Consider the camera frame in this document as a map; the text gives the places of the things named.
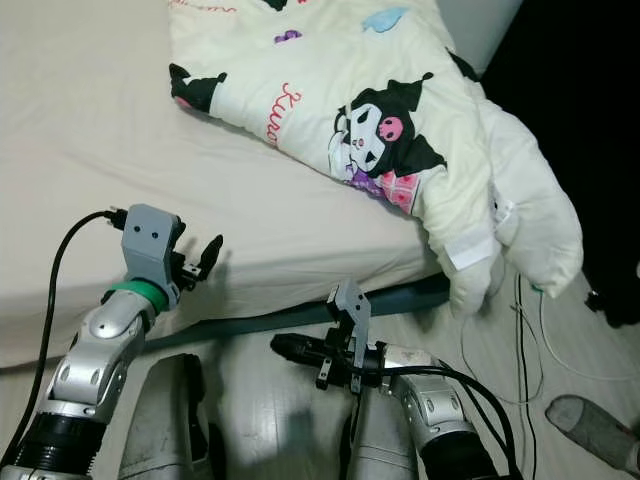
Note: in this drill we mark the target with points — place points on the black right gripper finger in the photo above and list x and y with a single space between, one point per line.
300 348

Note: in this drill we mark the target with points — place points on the cream cartoon print blanket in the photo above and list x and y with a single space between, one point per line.
360 50

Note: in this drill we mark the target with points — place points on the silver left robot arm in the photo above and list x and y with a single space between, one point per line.
100 370

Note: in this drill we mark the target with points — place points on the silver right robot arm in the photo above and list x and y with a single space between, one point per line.
440 400

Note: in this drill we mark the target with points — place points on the grey right robot leg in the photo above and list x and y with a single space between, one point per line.
375 440

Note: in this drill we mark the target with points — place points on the grey robot leg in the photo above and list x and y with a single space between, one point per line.
170 420
375 440

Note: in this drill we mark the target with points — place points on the grey left robot leg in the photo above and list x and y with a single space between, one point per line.
170 420

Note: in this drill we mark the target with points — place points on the beige sheeted bed mattress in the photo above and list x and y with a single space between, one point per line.
80 150

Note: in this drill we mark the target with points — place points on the teal charger plug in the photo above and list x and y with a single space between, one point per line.
541 289

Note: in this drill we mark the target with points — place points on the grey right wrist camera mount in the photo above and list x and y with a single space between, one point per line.
352 320

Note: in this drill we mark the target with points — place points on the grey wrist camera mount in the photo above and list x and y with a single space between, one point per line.
150 245
352 320

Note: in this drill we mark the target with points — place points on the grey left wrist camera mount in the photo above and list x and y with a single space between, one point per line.
150 245

